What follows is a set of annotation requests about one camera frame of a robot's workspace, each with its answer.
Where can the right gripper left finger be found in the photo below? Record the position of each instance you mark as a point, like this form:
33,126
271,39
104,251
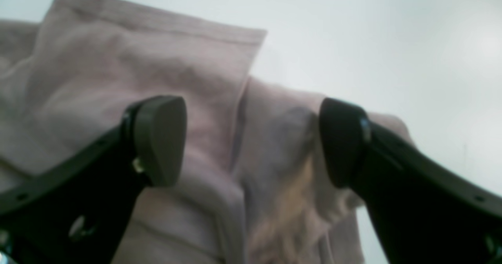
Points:
77,212

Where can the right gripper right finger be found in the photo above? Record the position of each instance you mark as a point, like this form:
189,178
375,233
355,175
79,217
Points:
422,213

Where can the mauve pink T-shirt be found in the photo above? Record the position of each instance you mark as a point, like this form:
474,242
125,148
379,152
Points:
253,188

